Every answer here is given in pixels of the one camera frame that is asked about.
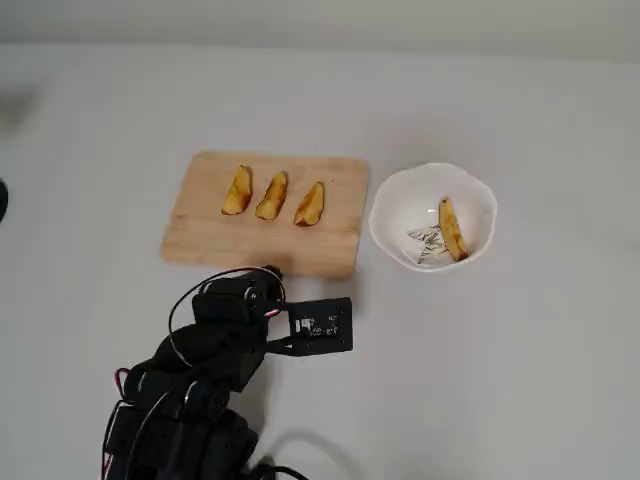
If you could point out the wooden cutting board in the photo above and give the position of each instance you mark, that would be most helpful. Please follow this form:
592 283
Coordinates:
210 240

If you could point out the white bowl with butterfly print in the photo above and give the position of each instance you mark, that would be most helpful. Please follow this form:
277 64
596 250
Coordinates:
400 210

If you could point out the black camera module board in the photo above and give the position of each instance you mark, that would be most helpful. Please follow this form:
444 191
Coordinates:
320 346

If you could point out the apple slice widest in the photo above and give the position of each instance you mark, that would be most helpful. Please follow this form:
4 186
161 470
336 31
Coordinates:
450 230

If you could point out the apple slice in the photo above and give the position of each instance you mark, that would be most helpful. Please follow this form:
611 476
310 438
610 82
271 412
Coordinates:
272 197
310 205
236 194

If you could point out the dark round object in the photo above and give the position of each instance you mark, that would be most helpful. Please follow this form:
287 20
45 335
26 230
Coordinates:
3 200

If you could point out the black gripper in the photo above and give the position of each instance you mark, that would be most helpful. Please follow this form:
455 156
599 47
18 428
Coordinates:
226 303

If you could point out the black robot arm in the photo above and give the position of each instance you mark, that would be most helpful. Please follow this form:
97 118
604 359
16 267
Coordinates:
170 430

